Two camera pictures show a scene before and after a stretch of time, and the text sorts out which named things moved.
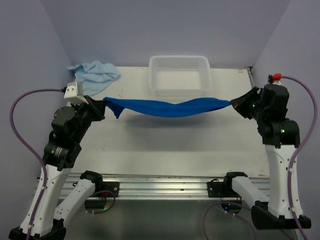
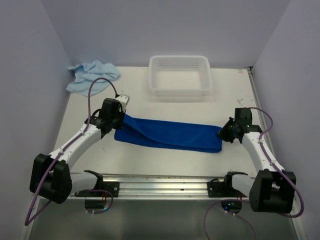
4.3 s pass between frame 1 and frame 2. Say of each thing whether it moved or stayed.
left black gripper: moved
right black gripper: moved
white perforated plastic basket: stayed
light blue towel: stayed
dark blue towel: moved
